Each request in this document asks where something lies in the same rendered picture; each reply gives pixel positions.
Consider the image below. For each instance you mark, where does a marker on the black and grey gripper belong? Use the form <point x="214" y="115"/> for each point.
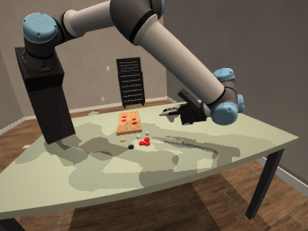
<point x="186" y="113"/>

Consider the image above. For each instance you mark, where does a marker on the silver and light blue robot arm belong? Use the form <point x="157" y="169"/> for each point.
<point x="42" y="33"/>

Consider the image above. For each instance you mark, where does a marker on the tan tray with round pockets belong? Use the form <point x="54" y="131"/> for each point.
<point x="127" y="126"/>

